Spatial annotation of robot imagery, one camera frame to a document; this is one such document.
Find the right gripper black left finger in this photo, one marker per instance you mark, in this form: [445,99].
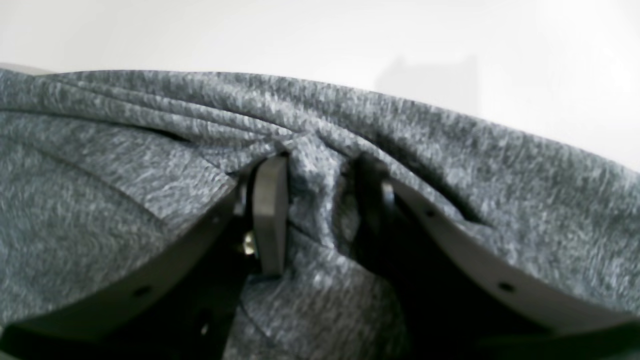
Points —
[182,303]

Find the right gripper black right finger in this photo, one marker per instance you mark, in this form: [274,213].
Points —
[459,300]

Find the grey long-sleeve T-shirt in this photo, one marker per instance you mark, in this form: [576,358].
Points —
[102,171]

